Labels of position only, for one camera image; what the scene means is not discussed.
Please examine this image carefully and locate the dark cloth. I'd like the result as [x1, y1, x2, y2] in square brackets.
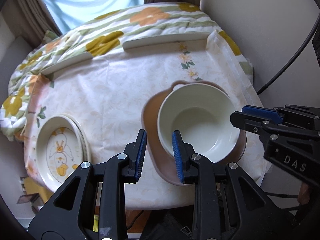
[139, 205, 196, 240]

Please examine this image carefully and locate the floral blanket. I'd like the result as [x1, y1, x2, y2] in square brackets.
[0, 2, 255, 142]

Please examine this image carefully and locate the duck print plate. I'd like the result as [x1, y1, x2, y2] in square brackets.
[35, 116, 85, 184]

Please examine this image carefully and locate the light blue sheer curtain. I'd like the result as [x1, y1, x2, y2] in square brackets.
[41, 0, 146, 31]

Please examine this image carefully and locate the black cable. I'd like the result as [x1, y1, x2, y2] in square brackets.
[257, 12, 320, 94]
[262, 191, 301, 199]

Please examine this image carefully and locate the yellow cardboard box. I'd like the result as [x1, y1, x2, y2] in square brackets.
[19, 176, 51, 206]

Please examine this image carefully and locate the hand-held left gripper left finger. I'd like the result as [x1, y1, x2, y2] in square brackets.
[27, 129, 147, 240]

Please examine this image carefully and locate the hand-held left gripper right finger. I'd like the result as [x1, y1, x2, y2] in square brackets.
[172, 130, 295, 240]

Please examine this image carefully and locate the white bowl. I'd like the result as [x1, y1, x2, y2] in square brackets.
[157, 83, 240, 163]

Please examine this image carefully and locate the person's right hand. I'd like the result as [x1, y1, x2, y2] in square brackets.
[297, 181, 311, 205]

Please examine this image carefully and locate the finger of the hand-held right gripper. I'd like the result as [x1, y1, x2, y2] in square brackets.
[241, 105, 285, 125]
[230, 111, 269, 137]

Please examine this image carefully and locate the white flower print tablecloth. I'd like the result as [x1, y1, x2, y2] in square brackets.
[24, 29, 272, 209]

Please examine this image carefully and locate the brown plate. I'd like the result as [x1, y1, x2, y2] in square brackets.
[142, 80, 248, 186]

